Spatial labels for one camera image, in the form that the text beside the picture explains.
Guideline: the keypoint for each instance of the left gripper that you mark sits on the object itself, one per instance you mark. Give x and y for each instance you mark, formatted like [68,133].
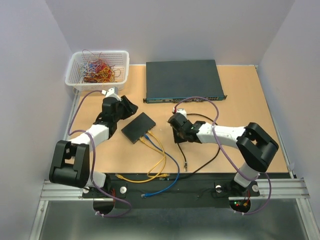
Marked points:
[130,109]

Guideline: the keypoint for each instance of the aluminium rail frame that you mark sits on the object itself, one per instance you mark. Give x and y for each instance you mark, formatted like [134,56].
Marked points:
[63,214]

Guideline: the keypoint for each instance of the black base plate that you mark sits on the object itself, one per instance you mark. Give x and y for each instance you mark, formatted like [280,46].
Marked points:
[200,190]

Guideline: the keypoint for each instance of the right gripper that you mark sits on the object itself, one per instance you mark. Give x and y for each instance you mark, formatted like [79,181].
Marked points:
[177,138]

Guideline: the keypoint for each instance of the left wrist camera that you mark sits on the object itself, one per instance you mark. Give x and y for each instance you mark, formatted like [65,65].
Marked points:
[112,92]

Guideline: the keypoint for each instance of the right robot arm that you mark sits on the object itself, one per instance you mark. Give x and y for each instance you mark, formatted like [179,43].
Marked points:
[256,146]

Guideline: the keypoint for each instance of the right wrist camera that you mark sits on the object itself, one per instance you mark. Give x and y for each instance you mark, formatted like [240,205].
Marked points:
[180,111]

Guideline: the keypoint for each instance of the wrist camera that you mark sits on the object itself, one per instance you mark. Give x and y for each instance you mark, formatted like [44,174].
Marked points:
[180,111]
[112,92]

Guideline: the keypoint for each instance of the small black network switch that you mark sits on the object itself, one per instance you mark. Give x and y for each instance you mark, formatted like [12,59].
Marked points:
[138,127]

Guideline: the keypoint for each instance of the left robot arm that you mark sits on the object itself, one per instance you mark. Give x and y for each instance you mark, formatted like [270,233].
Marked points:
[71,158]

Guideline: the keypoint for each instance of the large rack network switch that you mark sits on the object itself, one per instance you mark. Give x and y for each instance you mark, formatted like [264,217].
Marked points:
[173,81]

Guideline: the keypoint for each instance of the white plastic basket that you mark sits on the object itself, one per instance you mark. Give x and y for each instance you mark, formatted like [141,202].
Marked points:
[98,70]

